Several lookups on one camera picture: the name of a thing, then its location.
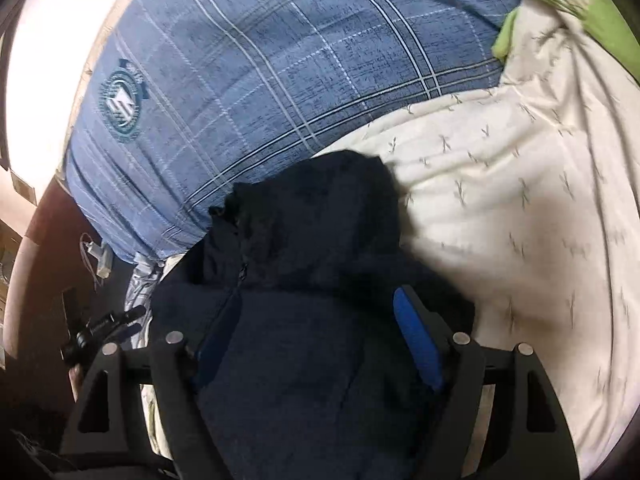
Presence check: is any small picture frame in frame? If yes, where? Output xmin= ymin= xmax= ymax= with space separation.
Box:
xmin=10 ymin=170 xmax=37 ymax=206

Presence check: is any brown headboard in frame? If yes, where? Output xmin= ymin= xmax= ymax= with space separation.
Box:
xmin=0 ymin=180 xmax=101 ymax=321

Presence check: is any white charger cable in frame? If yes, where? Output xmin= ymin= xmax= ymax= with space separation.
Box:
xmin=79 ymin=232 xmax=105 ymax=291

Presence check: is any grey-blue cloth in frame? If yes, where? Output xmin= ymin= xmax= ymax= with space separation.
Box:
xmin=122 ymin=255 xmax=166 ymax=321

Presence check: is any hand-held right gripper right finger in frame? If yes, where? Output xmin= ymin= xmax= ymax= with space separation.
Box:
xmin=392 ymin=285 xmax=582 ymax=480

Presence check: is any dark navy jacket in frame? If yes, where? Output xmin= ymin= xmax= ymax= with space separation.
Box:
xmin=150 ymin=149 xmax=476 ymax=480

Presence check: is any white leaf-print bedsheet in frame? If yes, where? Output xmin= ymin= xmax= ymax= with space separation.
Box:
xmin=140 ymin=0 xmax=640 ymax=480

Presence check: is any green blanket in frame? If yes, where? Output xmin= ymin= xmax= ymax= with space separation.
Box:
xmin=492 ymin=0 xmax=640 ymax=86

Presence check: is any blue plaid pillow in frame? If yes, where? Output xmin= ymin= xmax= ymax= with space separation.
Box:
xmin=64 ymin=0 xmax=521 ymax=266

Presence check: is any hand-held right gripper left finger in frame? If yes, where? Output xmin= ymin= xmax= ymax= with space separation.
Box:
xmin=60 ymin=304 xmax=237 ymax=480

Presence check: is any white charger with cable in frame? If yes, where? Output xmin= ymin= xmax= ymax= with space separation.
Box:
xmin=82 ymin=239 xmax=115 ymax=281

